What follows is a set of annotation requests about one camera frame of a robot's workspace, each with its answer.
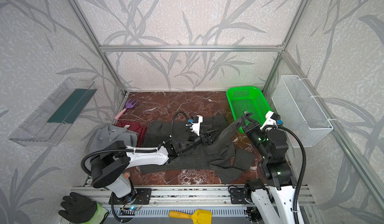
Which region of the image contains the green plastic basket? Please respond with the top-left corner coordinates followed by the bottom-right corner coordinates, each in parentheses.
top-left (227, 86), bottom-right (271, 124)

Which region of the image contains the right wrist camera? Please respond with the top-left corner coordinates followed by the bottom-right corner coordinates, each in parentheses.
top-left (260, 111), bottom-right (283, 132)

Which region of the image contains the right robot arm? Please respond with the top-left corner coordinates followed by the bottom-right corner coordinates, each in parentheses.
top-left (241, 112), bottom-right (307, 224)

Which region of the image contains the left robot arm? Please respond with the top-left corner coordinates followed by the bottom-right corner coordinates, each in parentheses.
top-left (81, 126), bottom-right (212, 199)

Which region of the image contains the white wire mesh basket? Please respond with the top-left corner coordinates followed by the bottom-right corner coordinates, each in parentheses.
top-left (272, 75), bottom-right (334, 148)

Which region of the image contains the light grey folded shirt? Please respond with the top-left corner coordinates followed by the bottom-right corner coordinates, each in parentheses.
top-left (89, 125), bottom-right (139, 153)

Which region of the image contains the maroon folded shirt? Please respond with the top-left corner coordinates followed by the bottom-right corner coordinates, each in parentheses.
top-left (116, 120), bottom-right (147, 147)

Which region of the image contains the yellow toy shovel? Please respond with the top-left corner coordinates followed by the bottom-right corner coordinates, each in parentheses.
top-left (169, 210), bottom-right (213, 224)

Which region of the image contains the clear plastic wall bin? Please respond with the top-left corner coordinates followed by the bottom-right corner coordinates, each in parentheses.
top-left (9, 77), bottom-right (97, 147)

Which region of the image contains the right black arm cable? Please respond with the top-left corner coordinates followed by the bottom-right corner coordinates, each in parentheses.
top-left (271, 125), bottom-right (307, 224)

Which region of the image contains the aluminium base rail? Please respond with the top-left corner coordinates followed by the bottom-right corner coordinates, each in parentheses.
top-left (70, 184), bottom-right (316, 208)

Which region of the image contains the purple pink toy rake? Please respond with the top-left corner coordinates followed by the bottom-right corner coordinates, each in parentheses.
top-left (115, 98), bottom-right (139, 121)

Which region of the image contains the black green work glove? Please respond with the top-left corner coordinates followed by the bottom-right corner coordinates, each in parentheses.
top-left (58, 192), bottom-right (109, 224)

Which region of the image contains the dark grey striped shirt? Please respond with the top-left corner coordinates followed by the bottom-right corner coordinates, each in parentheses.
top-left (140, 115), bottom-right (256, 184)

